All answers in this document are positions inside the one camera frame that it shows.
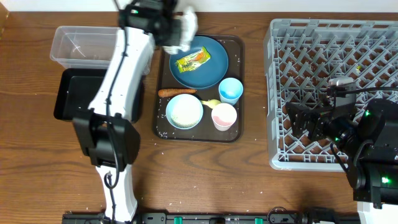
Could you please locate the white tissue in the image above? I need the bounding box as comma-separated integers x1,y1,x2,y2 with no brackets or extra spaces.
163,6,198,55

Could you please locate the green yellow snack wrapper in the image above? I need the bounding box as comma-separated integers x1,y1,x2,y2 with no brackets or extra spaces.
175,47,211,73

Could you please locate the pink cup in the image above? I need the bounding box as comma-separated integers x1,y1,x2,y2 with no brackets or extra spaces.
211,103,238,131

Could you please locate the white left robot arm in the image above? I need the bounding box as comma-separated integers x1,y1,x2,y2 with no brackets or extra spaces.
73,1,198,223

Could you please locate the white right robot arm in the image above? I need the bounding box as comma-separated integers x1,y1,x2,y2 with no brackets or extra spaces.
285,99,397,223

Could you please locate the grey dishwasher rack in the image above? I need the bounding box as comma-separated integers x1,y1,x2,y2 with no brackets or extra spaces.
264,19,397,172

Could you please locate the orange carrot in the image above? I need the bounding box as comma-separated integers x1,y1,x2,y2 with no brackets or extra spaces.
158,88,197,98

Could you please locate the dark blue plate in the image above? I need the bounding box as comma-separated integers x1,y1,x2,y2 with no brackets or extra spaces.
169,35,229,90

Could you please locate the dark brown serving tray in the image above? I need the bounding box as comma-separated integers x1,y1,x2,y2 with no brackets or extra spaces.
152,35,244,143

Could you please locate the light blue cup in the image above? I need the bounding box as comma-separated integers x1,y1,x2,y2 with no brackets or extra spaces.
218,78,244,105

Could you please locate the clear plastic bin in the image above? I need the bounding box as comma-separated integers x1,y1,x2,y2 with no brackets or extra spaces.
50,26,155,77

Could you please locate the light blue rice bowl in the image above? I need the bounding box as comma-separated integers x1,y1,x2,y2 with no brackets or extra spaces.
165,94,203,129

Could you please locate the yellow spoon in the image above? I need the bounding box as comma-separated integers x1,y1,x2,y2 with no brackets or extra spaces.
200,99,221,109

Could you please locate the black rectangular bin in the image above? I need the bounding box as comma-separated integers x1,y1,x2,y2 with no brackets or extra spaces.
53,68,145,123

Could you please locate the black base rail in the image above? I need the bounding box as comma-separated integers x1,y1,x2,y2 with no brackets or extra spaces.
61,206,358,224

